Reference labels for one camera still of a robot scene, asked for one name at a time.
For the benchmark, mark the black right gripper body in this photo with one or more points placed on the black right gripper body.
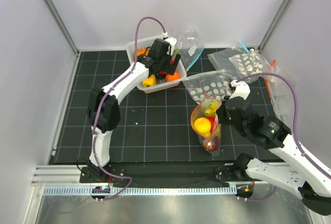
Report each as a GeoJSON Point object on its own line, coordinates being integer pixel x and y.
{"type": "Point", "coordinates": [224, 118]}

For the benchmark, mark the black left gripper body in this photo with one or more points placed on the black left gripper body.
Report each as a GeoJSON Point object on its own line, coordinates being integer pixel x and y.
{"type": "Point", "coordinates": [165, 62]}

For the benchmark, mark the red chili pepper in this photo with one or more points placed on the red chili pepper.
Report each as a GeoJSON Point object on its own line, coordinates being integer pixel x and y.
{"type": "Point", "coordinates": [175, 52]}

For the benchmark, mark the yellow banana bunch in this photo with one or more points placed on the yellow banana bunch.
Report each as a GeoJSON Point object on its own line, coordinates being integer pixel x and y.
{"type": "Point", "coordinates": [211, 111]}

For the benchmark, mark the orange zipper clear bag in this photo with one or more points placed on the orange zipper clear bag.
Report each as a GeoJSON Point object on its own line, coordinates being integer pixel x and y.
{"type": "Point", "coordinates": [199, 112]}

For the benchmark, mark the dark red plum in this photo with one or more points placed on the dark red plum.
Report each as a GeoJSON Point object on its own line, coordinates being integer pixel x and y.
{"type": "Point", "coordinates": [212, 147]}

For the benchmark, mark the yellow lemon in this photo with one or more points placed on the yellow lemon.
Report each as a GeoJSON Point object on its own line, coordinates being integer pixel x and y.
{"type": "Point", "coordinates": [202, 126]}

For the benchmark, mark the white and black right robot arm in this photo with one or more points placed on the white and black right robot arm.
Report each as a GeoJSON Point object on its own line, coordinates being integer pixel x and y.
{"type": "Point", "coordinates": [310, 181]}

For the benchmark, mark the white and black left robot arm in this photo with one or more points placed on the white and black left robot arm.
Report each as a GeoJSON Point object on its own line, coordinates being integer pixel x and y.
{"type": "Point", "coordinates": [103, 105]}

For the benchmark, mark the blue zipper clear bag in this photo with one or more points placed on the blue zipper clear bag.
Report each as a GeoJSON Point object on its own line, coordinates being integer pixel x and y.
{"type": "Point", "coordinates": [190, 46]}

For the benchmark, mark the white dotted clear bag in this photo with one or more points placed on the white dotted clear bag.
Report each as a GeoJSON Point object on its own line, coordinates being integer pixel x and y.
{"type": "Point", "coordinates": [214, 83]}

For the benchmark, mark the light blue zipper dotted bag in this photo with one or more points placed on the light blue zipper dotted bag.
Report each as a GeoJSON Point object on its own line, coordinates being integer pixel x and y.
{"type": "Point", "coordinates": [238, 62]}

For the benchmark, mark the orange zipper bag at right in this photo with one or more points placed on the orange zipper bag at right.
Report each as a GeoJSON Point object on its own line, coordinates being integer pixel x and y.
{"type": "Point", "coordinates": [279, 92]}

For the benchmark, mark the orange fruit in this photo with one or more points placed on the orange fruit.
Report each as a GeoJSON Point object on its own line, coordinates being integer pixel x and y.
{"type": "Point", "coordinates": [172, 77]}

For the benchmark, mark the orange toy pineapple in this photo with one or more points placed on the orange toy pineapple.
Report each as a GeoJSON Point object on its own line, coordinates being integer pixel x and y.
{"type": "Point", "coordinates": [142, 51]}

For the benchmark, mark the yellow bell pepper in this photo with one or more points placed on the yellow bell pepper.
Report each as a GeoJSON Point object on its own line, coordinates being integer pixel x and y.
{"type": "Point", "coordinates": [150, 81]}

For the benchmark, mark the white plastic fruit basket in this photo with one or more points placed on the white plastic fruit basket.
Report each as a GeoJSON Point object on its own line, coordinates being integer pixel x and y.
{"type": "Point", "coordinates": [147, 43]}

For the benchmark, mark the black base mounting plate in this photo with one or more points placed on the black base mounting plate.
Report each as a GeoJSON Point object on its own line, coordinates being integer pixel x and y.
{"type": "Point", "coordinates": [199, 174]}

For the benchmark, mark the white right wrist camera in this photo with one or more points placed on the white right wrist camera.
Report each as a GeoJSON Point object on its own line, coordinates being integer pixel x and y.
{"type": "Point", "coordinates": [239, 88]}

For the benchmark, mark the slotted white cable duct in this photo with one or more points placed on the slotted white cable duct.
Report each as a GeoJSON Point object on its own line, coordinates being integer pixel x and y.
{"type": "Point", "coordinates": [109, 191]}

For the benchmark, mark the aluminium frame post left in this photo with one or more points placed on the aluminium frame post left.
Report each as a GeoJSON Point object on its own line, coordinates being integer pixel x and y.
{"type": "Point", "coordinates": [61, 25]}

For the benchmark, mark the aluminium frame post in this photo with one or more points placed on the aluminium frame post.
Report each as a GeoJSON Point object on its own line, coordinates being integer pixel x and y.
{"type": "Point", "coordinates": [61, 25]}
{"type": "Point", "coordinates": [274, 23]}

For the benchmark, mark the aluminium frame post right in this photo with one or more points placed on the aluminium frame post right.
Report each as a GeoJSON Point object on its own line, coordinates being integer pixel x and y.
{"type": "Point", "coordinates": [274, 23]}

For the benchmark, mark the aluminium extrusion rail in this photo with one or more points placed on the aluminium extrusion rail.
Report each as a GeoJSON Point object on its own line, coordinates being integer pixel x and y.
{"type": "Point", "coordinates": [52, 175]}

